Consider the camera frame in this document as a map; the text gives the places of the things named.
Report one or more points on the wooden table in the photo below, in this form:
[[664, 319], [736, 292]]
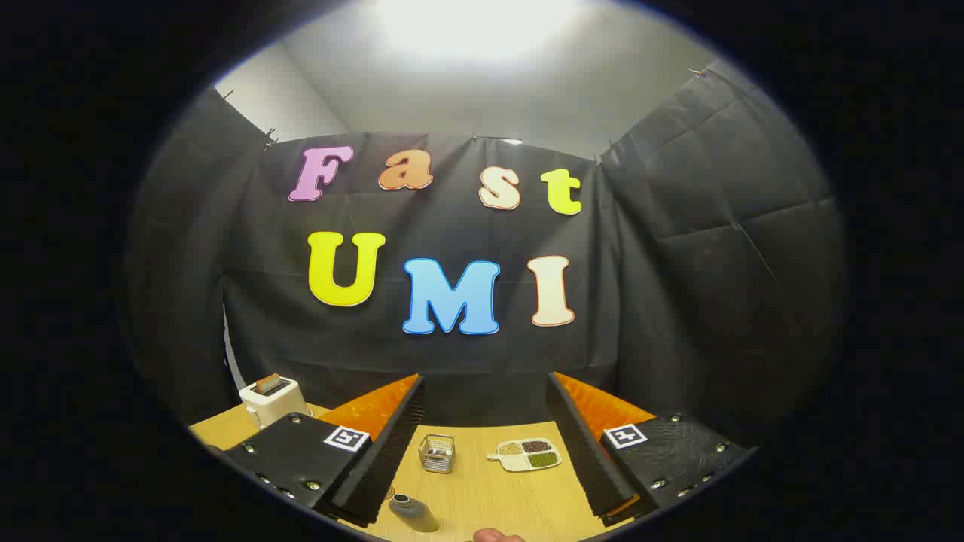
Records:
[[489, 497]]

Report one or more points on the silver bottle with green label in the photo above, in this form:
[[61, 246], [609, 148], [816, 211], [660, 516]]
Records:
[[416, 515]]

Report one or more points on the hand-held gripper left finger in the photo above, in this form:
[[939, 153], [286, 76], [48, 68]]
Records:
[[392, 452]]

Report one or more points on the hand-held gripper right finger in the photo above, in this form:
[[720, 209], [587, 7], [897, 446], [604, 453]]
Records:
[[584, 452]]

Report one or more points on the brown toast slice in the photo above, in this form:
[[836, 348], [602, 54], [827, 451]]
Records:
[[268, 384]]

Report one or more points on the cream toaster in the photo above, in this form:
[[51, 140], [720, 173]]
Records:
[[275, 406]]

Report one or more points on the white divided dish with beans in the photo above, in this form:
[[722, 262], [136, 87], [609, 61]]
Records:
[[527, 455]]

